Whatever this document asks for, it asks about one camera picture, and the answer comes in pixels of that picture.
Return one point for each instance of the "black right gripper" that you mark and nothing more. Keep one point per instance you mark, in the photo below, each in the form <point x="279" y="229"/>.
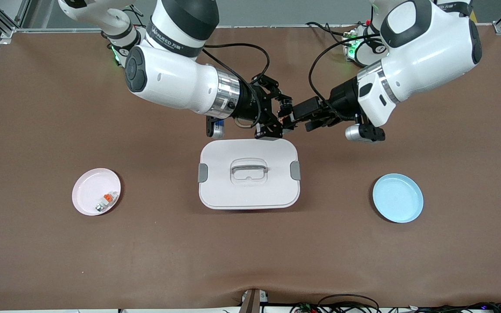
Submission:
<point x="249" y="104"/>

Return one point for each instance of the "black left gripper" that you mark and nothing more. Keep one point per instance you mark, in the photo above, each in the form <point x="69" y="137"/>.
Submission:
<point x="342" y="101"/>

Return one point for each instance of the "black orange push-button switch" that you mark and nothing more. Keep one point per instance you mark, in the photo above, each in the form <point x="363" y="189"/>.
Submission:
<point x="282" y="117"/>

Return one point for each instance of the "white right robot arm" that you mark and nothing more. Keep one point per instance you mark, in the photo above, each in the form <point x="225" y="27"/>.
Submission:
<point x="168" y="82"/>

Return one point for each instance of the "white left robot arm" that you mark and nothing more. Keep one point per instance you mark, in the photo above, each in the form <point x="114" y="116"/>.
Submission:
<point x="429" y="56"/>

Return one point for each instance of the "white lidded storage box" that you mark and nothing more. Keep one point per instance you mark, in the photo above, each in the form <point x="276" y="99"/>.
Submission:
<point x="250" y="191"/>

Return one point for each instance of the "light blue round plate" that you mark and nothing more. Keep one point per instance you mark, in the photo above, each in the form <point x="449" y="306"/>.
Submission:
<point x="396" y="198"/>

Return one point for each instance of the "brown table cover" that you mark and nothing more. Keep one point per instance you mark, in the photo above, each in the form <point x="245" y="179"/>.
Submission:
<point x="250" y="252"/>

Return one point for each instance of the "small white orange connector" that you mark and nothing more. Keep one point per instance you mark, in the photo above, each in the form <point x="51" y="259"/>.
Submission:
<point x="108" y="198"/>

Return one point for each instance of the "pink round plate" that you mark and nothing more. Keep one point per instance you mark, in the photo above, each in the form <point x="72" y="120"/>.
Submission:
<point x="89" y="191"/>

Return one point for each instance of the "silver table edge rail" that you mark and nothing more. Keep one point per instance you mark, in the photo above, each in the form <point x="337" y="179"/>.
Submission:
<point x="255" y="27"/>

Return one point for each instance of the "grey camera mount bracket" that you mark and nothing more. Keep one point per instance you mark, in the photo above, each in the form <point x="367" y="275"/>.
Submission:
<point x="250" y="302"/>

